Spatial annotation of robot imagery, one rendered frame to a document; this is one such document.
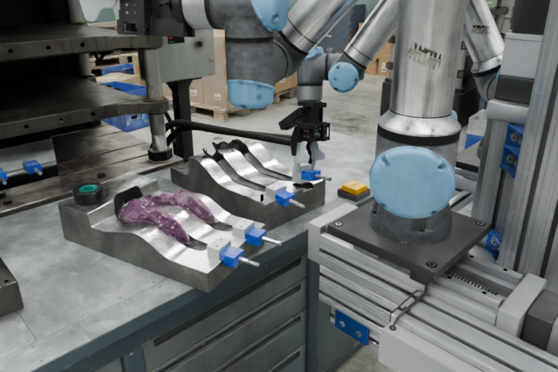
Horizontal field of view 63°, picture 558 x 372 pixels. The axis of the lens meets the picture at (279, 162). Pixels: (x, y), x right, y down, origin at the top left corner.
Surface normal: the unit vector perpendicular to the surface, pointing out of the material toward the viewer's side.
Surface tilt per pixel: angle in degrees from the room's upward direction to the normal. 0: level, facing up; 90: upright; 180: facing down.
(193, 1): 80
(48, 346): 0
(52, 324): 0
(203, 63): 90
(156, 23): 82
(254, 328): 90
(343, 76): 90
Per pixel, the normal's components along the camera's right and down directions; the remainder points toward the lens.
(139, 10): -0.33, 0.22
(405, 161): -0.32, 0.46
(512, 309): 0.00, -0.93
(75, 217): -0.48, 0.32
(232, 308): 0.69, 0.26
